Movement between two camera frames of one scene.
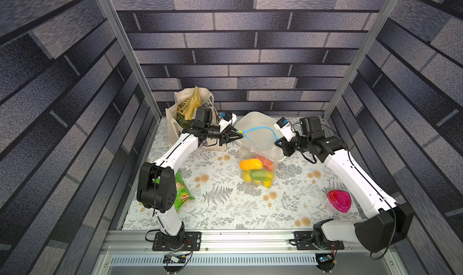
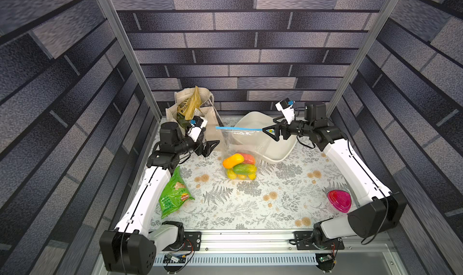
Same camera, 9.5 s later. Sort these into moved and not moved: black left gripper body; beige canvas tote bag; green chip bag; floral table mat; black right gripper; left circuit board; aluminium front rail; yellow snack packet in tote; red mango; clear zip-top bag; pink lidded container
Moved: black left gripper body; black right gripper; red mango; clear zip-top bag
Not moved: floral table mat; beige canvas tote bag; yellow snack packet in tote; pink lidded container; aluminium front rail; green chip bag; left circuit board
